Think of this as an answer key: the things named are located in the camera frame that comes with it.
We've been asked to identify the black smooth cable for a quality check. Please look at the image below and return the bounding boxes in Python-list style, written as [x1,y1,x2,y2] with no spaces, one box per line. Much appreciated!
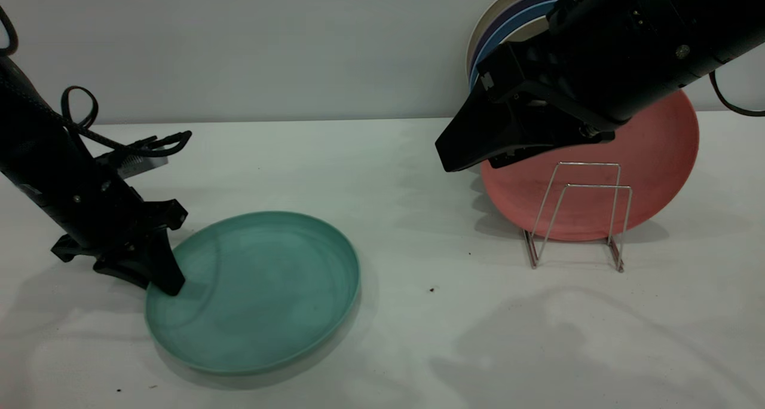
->
[709,68,765,118]

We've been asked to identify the black braided cable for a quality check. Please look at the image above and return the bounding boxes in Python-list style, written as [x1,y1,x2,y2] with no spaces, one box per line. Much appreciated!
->
[0,5,193,158]

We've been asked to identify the green round plate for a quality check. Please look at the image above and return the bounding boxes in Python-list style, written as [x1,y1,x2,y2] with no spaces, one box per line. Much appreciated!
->
[145,211,361,376]

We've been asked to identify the blue round plate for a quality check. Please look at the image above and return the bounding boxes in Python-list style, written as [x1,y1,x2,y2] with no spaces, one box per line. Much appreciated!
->
[470,1,560,88]

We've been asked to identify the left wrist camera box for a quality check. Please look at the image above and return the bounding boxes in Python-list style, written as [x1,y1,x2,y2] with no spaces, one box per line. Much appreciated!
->
[96,146,169,180]

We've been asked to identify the dark purple round plate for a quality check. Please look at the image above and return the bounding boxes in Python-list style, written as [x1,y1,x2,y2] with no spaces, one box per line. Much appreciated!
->
[469,0,576,69]

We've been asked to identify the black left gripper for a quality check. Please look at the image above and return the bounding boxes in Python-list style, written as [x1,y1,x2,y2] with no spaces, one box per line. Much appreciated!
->
[51,181,189,297]

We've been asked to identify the silver wire plate rack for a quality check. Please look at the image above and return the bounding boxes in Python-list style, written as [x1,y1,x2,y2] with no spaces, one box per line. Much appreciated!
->
[523,162,632,273]

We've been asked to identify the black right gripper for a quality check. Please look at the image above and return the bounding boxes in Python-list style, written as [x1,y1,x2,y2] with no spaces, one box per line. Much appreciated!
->
[435,29,629,173]

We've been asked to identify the pink round plate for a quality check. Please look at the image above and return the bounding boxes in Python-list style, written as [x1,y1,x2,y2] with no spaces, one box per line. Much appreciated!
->
[480,89,700,242]

